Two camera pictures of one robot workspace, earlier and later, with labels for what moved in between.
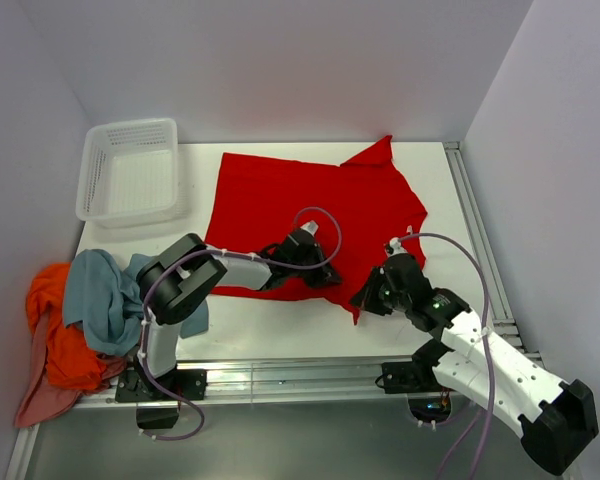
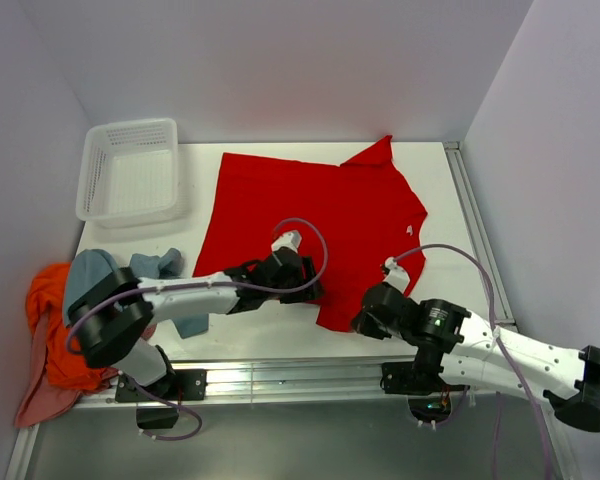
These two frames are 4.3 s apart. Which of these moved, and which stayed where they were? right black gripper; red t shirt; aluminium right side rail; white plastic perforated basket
Moved: right black gripper
Stayed: aluminium right side rail; white plastic perforated basket; red t shirt
